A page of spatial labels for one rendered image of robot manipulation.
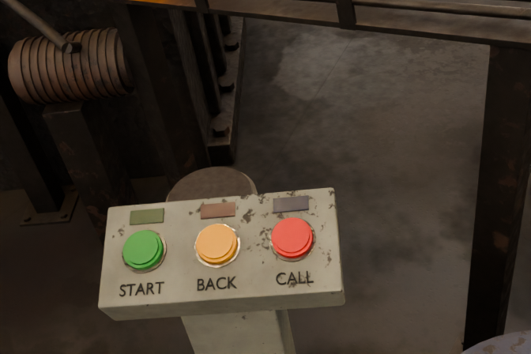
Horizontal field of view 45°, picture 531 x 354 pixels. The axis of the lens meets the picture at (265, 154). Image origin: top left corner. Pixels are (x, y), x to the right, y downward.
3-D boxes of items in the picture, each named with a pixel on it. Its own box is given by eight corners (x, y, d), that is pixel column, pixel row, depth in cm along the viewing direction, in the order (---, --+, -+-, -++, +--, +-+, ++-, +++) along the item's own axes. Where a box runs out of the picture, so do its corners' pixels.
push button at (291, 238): (273, 225, 65) (270, 218, 63) (312, 222, 64) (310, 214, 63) (273, 263, 63) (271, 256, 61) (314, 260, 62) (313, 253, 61)
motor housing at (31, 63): (103, 218, 158) (18, 26, 124) (190, 210, 155) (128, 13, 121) (91, 259, 148) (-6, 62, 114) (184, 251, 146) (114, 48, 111)
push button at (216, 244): (200, 231, 66) (195, 224, 64) (239, 227, 65) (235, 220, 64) (199, 269, 64) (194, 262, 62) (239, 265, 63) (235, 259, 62)
